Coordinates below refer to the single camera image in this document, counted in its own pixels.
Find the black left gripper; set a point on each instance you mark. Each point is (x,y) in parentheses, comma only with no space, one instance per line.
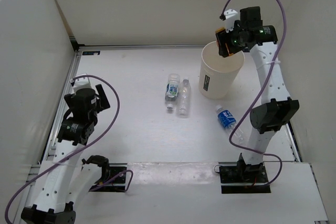
(102,103)

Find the black orange right gripper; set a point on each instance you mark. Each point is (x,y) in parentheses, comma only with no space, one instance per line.
(223,38)

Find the green label plastic bottle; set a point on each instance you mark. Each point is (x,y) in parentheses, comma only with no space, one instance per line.
(172,91)

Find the blue label plastic bottle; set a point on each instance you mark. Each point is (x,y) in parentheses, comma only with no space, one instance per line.
(228,122)

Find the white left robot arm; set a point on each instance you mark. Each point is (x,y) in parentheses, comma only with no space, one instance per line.
(57,199)

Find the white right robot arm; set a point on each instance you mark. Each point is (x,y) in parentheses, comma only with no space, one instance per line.
(277,107)

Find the white plastic bin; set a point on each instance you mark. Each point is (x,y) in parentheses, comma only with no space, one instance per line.
(217,73)

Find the blue corner label sticker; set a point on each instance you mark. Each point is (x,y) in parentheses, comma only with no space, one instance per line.
(91,53)

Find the clear plastic bottle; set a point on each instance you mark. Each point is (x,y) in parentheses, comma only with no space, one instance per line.
(184,98)

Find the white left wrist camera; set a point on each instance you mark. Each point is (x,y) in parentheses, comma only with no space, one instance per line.
(80,83)

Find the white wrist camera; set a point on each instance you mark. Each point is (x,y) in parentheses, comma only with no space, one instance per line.
(80,83)
(229,17)

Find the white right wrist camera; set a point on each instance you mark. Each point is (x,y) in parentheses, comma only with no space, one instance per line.
(229,17)

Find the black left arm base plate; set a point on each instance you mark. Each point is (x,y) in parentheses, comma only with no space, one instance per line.
(118,185)

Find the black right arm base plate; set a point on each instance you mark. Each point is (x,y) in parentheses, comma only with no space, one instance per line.
(235,180)

